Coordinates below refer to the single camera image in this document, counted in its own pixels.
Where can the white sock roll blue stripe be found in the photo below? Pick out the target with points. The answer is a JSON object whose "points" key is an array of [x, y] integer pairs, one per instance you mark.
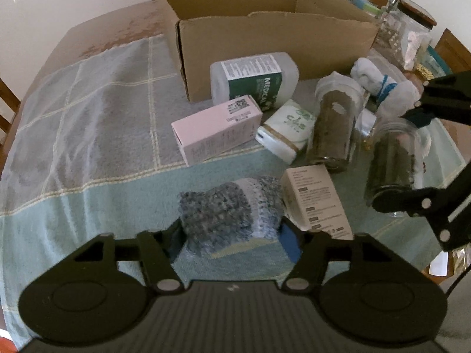
{"points": [[371, 75]]}

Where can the teal box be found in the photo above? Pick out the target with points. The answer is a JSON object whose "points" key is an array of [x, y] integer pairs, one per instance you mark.
{"points": [[438, 60]]}

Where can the pink carton box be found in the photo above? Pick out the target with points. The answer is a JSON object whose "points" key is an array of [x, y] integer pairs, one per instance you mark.
{"points": [[213, 132]]}

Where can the glass jar wooden lid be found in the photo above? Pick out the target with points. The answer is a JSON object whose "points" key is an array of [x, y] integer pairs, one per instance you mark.
{"points": [[397, 33]]}

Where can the gold foil packet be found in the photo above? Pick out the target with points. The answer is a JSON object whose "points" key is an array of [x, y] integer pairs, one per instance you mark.
{"points": [[441, 264]]}

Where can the silver foil packet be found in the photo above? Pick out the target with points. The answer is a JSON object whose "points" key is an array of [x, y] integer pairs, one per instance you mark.
{"points": [[368, 128]]}

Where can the green white packet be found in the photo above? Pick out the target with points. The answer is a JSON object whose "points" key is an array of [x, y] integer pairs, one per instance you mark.
{"points": [[364, 3]]}

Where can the white plastic bag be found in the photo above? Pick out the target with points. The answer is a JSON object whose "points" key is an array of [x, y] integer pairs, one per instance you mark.
{"points": [[415, 47]]}

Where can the glass jar dark contents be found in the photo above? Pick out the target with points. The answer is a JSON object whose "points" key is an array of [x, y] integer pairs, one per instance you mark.
{"points": [[331, 132], [393, 165]]}

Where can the grey knitted sock roll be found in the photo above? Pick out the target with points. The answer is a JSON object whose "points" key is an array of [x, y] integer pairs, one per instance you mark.
{"points": [[228, 209]]}

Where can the brown cardboard box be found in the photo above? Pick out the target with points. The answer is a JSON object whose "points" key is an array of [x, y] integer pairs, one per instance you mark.
{"points": [[276, 44]]}

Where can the grey green checked towel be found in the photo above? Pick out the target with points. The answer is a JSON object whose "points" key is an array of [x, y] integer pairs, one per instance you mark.
{"points": [[92, 117]]}

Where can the white carton box printed text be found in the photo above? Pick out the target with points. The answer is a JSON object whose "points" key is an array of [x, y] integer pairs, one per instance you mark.
{"points": [[316, 198]]}

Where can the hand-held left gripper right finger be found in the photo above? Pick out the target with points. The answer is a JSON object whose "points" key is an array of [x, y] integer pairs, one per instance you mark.
{"points": [[290, 244]]}

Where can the white bottle green label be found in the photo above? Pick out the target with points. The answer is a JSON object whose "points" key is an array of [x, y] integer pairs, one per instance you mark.
{"points": [[254, 77]]}

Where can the white tissue pack green print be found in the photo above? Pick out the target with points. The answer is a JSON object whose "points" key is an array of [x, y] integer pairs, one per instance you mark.
{"points": [[287, 128]]}

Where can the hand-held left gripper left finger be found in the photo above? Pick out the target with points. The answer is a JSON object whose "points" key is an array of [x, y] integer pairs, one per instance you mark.
{"points": [[163, 239]]}

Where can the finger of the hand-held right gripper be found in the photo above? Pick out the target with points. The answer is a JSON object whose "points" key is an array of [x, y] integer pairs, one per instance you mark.
{"points": [[404, 200], [445, 95]]}

